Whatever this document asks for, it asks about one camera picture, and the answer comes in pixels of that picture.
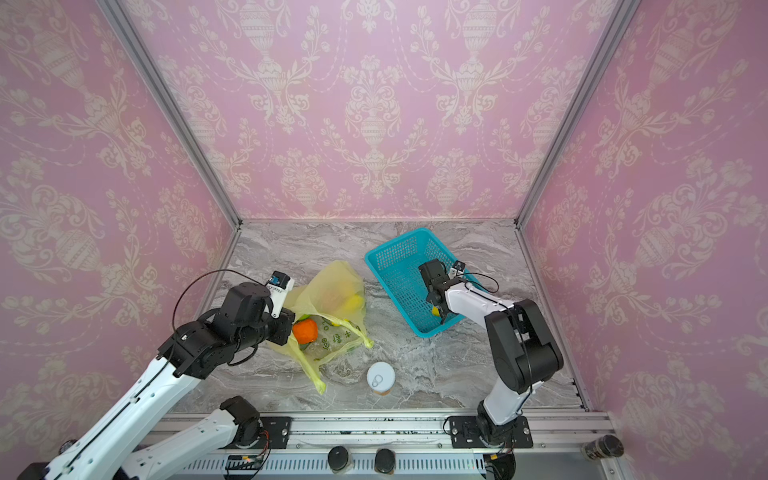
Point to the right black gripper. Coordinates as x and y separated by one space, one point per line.
433 288

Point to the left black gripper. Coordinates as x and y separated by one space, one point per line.
287 318

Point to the yellow plastic bag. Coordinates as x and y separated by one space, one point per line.
322 299

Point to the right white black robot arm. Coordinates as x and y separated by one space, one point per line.
524 351

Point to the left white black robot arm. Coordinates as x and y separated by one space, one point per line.
110 449

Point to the orange fruit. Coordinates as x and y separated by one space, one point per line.
305 331

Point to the yellow banana fruit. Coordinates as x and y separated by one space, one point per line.
354 303

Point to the teal plastic basket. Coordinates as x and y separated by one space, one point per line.
395 264

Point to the black round knob left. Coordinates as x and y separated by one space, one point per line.
338 459

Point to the black round knob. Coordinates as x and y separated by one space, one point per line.
385 461
338 459

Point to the black round knob right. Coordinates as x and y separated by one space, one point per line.
385 461

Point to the dark bottle right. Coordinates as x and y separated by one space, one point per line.
604 447

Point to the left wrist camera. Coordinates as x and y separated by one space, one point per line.
280 285

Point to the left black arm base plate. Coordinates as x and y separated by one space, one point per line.
274 433

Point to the aluminium front rail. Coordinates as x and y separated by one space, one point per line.
423 449

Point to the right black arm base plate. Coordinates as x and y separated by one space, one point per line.
472 432

